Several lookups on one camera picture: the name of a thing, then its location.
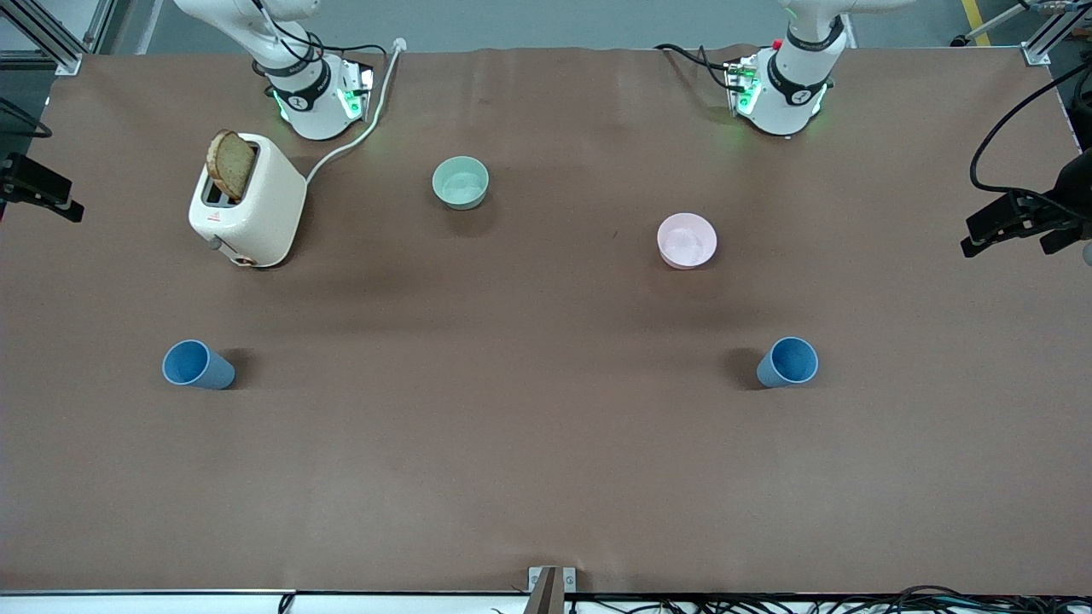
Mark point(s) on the aluminium frame profile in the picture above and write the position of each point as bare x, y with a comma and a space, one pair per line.
1048, 38
51, 38

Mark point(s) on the pale pink bowl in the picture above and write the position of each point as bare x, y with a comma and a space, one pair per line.
687, 241

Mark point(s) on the grey metal bracket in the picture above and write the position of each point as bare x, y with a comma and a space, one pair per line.
550, 588

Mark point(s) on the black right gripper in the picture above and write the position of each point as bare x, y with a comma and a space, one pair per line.
17, 179

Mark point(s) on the cream white toaster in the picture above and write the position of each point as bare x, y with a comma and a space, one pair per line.
266, 209

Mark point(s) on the blue ribbed plastic cup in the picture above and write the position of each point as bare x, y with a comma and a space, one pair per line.
198, 365
789, 362

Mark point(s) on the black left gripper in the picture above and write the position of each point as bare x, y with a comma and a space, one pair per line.
1071, 189

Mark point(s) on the pale green bowl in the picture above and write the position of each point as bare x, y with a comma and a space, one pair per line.
461, 183

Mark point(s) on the brown bread slice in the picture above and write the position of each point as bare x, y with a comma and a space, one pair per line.
230, 166

